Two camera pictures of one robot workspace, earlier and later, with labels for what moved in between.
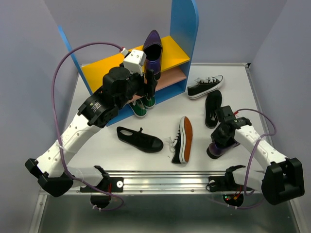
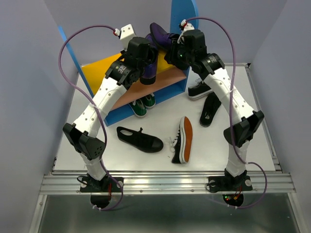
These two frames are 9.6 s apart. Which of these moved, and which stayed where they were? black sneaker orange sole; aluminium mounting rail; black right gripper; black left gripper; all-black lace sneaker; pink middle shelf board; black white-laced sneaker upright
Moved: black left gripper; black right gripper
Stayed: all-black lace sneaker; pink middle shelf board; black white-laced sneaker upright; aluminium mounting rail; black sneaker orange sole
